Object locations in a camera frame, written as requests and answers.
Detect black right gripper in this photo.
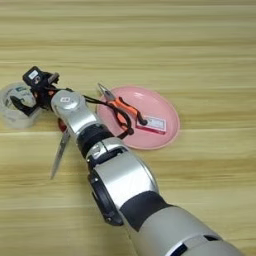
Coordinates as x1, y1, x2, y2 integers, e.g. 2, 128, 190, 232
9, 71, 67, 117

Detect clear tape roll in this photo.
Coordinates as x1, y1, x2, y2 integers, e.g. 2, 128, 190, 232
0, 82, 43, 130

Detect red handled scissors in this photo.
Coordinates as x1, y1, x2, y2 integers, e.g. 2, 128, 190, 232
49, 117, 72, 181

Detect orange black needle-nose pliers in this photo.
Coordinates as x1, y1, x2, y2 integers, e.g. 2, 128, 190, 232
96, 82, 149, 132

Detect pink round plate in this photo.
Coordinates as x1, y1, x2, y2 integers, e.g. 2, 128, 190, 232
95, 85, 181, 151

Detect black box with white label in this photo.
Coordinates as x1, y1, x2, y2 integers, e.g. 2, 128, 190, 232
22, 65, 47, 89

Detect small red white box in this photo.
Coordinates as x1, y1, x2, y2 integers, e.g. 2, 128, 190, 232
135, 115, 167, 135

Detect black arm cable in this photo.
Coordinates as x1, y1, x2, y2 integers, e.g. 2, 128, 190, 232
64, 87, 135, 141

